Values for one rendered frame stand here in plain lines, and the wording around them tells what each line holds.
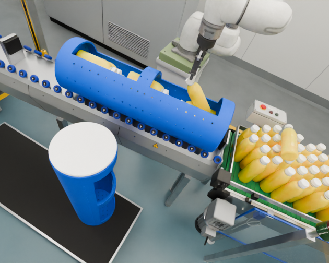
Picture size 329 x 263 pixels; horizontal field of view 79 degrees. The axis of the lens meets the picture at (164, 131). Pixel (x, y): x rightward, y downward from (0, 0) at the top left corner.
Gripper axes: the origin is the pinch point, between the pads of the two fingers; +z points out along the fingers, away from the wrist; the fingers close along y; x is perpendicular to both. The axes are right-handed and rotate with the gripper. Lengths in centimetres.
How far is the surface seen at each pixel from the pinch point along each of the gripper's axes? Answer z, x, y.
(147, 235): 127, 15, 45
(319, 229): 9, 65, 43
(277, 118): 17, 54, -19
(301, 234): 19, 66, 42
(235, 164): 37, 42, 9
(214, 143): 15.3, 21.9, 19.7
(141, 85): 5.8, -19.6, 13.1
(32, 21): 25, -117, -25
